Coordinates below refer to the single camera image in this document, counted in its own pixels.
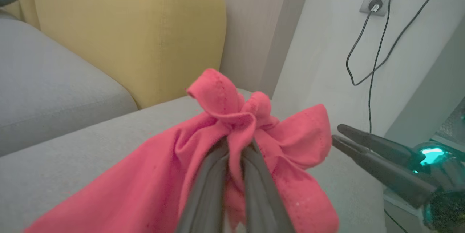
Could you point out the yellow sofa cushion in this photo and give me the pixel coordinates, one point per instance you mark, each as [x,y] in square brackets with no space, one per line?
[138,33]

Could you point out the red shorts with white stripes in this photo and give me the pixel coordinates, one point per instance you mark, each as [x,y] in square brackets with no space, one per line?
[145,189]

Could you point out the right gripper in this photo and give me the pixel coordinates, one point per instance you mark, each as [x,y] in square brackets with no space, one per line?
[448,189]

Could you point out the white low furniture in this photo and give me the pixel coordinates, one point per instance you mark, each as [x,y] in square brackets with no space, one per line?
[399,204]

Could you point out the white wall outlet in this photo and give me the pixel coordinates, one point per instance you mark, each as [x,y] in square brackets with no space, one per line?
[387,2]

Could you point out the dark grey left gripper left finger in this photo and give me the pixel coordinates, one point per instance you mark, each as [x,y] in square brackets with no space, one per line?
[212,189]

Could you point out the black charger plug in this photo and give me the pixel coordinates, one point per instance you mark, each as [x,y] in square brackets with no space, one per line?
[375,5]

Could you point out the grey sofa seat cushion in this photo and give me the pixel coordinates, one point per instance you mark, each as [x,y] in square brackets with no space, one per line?
[47,87]

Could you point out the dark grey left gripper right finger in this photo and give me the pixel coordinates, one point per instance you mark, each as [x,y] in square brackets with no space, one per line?
[259,196]

